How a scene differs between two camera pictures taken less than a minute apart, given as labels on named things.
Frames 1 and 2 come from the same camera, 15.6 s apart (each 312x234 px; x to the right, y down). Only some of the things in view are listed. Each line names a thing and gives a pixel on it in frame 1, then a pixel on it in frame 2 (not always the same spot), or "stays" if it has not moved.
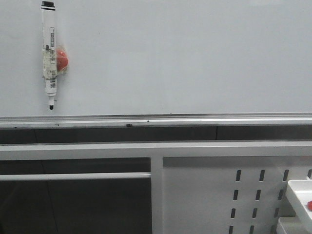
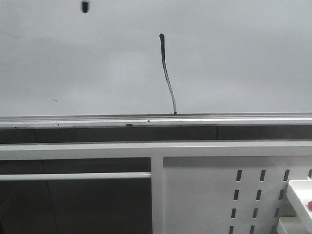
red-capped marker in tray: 309,205 stays
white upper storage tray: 299,194 stays
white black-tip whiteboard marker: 49,49 -> 85,7
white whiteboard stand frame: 197,187 stays
